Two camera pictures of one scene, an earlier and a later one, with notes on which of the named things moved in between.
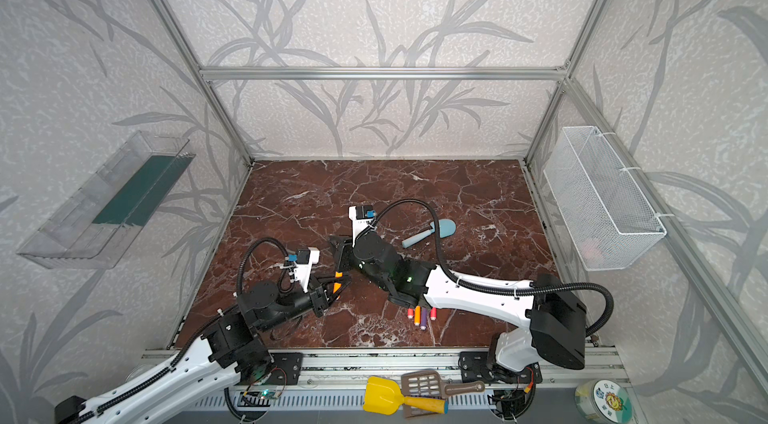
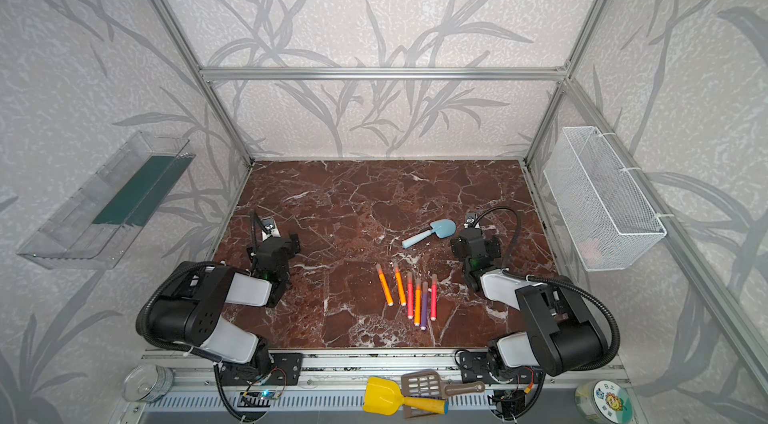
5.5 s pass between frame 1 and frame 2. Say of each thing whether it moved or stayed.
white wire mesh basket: stayed
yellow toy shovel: stayed
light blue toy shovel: stayed
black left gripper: moved
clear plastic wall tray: stayed
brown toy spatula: stayed
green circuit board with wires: stayed
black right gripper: moved
